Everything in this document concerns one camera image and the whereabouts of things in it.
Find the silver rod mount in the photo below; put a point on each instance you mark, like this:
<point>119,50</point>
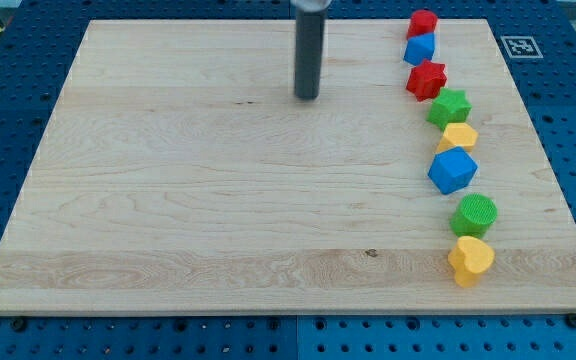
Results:
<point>311,4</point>

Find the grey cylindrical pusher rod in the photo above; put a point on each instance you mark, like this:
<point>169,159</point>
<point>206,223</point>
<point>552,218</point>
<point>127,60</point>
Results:
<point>309,39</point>

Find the yellow heart block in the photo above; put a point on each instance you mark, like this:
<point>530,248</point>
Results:
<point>470,258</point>

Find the red cylinder block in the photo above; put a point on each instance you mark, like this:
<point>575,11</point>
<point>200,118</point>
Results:
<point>421,22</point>

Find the blue triangular block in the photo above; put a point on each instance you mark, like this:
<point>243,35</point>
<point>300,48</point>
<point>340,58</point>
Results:
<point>419,48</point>

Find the red star block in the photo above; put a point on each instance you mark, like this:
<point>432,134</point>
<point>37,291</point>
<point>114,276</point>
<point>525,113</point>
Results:
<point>426,80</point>

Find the green star block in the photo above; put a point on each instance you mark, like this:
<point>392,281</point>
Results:
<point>450,106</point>

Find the yellow pentagon block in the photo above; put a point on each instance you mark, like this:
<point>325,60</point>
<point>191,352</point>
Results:
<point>458,135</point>

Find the wooden board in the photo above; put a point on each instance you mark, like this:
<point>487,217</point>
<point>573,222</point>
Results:
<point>179,175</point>

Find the blue cube block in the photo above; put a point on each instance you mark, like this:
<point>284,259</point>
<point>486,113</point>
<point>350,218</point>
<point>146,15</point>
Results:
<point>452,170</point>

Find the white fiducial marker tag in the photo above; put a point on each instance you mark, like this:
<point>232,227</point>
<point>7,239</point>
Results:
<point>521,47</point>

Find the green cylinder block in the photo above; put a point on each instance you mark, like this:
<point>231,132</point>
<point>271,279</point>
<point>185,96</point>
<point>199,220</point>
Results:
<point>474,215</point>

